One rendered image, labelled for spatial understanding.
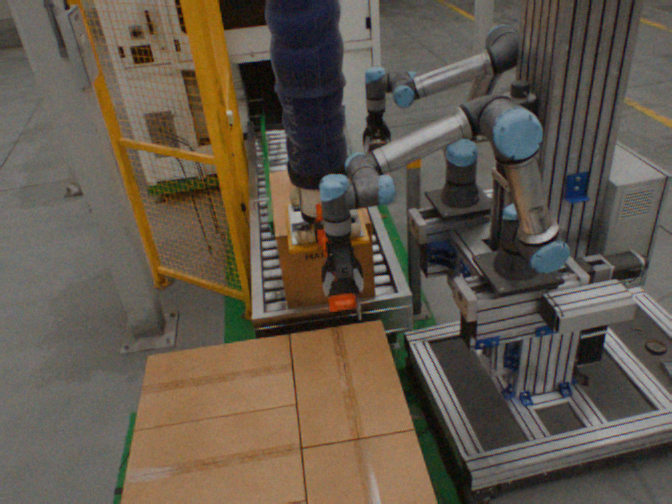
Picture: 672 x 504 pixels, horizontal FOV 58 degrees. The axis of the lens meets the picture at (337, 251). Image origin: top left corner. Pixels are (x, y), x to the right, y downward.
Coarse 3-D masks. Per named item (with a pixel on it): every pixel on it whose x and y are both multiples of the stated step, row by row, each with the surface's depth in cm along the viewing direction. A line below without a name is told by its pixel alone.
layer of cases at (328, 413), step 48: (288, 336) 255; (336, 336) 252; (384, 336) 250; (144, 384) 238; (192, 384) 236; (240, 384) 234; (288, 384) 232; (336, 384) 230; (384, 384) 227; (144, 432) 218; (192, 432) 216; (240, 432) 214; (288, 432) 212; (336, 432) 211; (384, 432) 209; (144, 480) 201; (192, 480) 199; (240, 480) 198; (288, 480) 196; (336, 480) 195; (384, 480) 193
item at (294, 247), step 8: (288, 208) 236; (296, 208) 230; (288, 216) 232; (288, 224) 227; (304, 224) 225; (312, 224) 225; (288, 232) 222; (288, 240) 218; (296, 248) 213; (304, 248) 213; (312, 248) 213
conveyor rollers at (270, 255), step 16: (256, 144) 429; (272, 144) 424; (272, 160) 406; (288, 160) 399; (272, 240) 325; (272, 256) 308; (272, 272) 294; (384, 272) 290; (272, 288) 286; (384, 288) 276; (272, 304) 273
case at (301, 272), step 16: (272, 176) 291; (288, 176) 289; (272, 192) 277; (288, 192) 276; (368, 224) 248; (288, 256) 251; (304, 256) 252; (320, 256) 253; (368, 256) 257; (288, 272) 255; (304, 272) 257; (320, 272) 258; (368, 272) 261; (288, 288) 260; (304, 288) 261; (320, 288) 262; (368, 288) 266; (288, 304) 265; (304, 304) 266; (320, 304) 267
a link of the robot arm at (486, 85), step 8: (496, 32) 216; (504, 32) 212; (512, 32) 211; (488, 40) 219; (504, 72) 221; (480, 80) 224; (488, 80) 223; (496, 80) 223; (472, 88) 228; (480, 88) 225; (488, 88) 224; (472, 96) 228; (480, 96) 226
